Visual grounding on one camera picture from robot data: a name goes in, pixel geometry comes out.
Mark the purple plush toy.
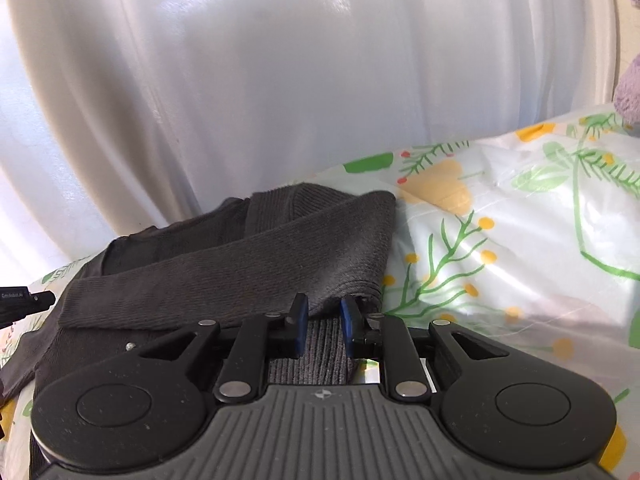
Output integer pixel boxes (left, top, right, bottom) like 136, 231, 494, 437
613, 0, 640, 137

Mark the dark grey knitted sweater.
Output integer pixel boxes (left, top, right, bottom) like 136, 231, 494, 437
4, 185, 398, 480

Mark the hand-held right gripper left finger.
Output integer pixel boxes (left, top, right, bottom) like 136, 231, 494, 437
136, 293, 309, 405

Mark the white sheer curtain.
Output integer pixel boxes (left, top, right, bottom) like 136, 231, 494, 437
0, 0, 621, 287

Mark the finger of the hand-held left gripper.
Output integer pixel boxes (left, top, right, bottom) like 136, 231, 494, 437
0, 290, 57, 329

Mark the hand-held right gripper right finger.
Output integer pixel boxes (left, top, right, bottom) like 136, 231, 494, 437
340, 297, 503, 403

